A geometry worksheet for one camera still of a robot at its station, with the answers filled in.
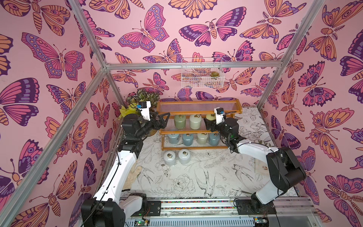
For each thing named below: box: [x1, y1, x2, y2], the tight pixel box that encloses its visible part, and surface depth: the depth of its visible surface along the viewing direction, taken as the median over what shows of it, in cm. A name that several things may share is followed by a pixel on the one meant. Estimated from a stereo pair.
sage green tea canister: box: [173, 114, 187, 130], surface depth 86 cm
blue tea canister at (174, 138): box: [167, 133, 181, 145], surface depth 94 cm
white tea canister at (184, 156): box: [178, 148, 191, 165], surface depth 87 cm
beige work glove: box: [122, 159, 143, 190], surface depth 87 cm
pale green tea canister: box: [197, 132, 209, 145], surface depth 94 cm
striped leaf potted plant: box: [126, 87, 160, 110], surface depth 99 cm
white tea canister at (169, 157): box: [163, 150, 176, 166], surface depth 87 cm
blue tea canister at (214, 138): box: [208, 132, 221, 147], surface depth 94 cm
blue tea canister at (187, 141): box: [181, 133, 195, 147], surface depth 94 cm
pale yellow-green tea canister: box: [206, 113, 217, 122], surface depth 85 cm
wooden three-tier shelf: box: [156, 98, 243, 151], surface depth 94 cm
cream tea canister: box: [189, 113, 202, 131], surface depth 87 cm
